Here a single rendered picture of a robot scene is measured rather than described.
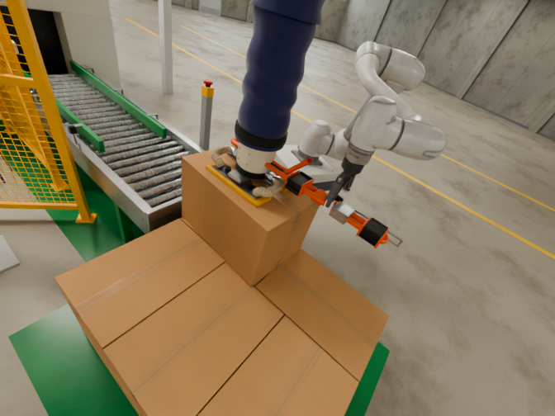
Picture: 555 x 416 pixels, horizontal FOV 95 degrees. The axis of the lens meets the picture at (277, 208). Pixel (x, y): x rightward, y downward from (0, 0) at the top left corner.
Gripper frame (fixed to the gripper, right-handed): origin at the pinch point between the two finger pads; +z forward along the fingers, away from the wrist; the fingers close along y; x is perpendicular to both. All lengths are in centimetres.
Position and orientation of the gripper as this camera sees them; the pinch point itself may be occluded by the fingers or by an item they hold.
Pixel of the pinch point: (333, 203)
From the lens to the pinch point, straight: 103.8
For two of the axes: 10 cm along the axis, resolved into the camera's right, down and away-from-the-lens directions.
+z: -2.4, 7.4, 6.3
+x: 7.4, 5.5, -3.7
